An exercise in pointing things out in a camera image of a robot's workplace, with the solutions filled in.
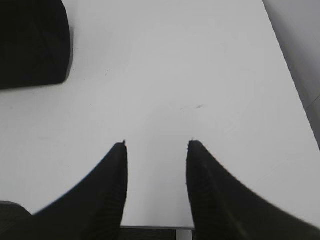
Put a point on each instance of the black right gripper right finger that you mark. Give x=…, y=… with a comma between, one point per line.
x=225, y=209

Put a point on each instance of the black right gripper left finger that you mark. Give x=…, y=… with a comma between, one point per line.
x=91, y=210

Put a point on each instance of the black tote bag tan handles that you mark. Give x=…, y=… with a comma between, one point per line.
x=35, y=43

